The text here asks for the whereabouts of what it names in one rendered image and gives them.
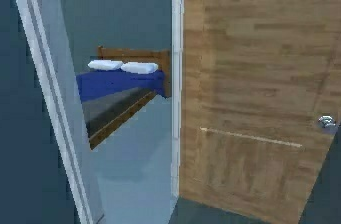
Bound white pillow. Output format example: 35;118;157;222
87;59;125;72
120;61;159;75

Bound wooden bed with blue cover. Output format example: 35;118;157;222
75;45;172;151

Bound brown wooden room door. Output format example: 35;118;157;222
178;0;341;224

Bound silver round door knob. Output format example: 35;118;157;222
316;114;338;131

